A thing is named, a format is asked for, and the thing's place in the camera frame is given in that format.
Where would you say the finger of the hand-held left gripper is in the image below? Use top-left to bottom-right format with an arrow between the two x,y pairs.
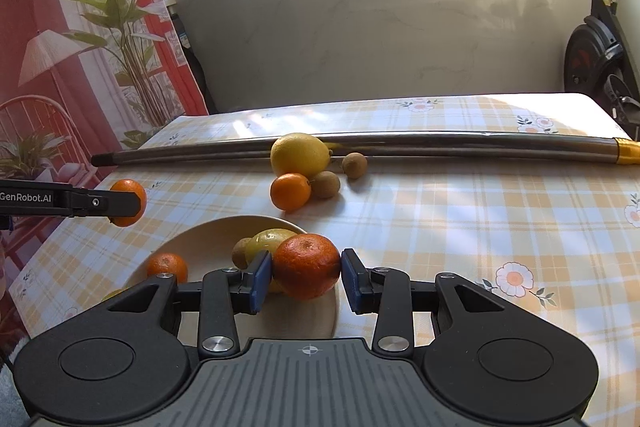
62,187 -> 144,221

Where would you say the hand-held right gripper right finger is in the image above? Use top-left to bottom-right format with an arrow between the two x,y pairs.
339,249 -> 507,361

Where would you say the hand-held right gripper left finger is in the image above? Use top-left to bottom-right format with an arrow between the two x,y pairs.
106,251 -> 274,361

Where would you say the brown kiwi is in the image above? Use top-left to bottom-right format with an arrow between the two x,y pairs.
231,236 -> 257,271
341,152 -> 369,180
310,170 -> 342,200

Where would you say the small orange tangerine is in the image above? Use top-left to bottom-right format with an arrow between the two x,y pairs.
108,179 -> 148,228
145,252 -> 190,284
269,173 -> 312,212

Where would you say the large orange tangerine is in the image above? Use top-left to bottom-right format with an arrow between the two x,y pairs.
272,233 -> 342,301

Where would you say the cream round plate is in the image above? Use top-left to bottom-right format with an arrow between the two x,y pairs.
120,215 -> 340,341

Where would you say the plaid floral tablecloth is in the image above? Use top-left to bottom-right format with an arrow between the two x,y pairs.
10,93 -> 640,427

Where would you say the large yellow lemon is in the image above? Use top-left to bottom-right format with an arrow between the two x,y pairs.
270,133 -> 332,180

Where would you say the long steel pole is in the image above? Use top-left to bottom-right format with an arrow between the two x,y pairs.
91,131 -> 640,168

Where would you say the black exercise bike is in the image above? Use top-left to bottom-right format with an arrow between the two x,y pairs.
547,0 -> 640,140

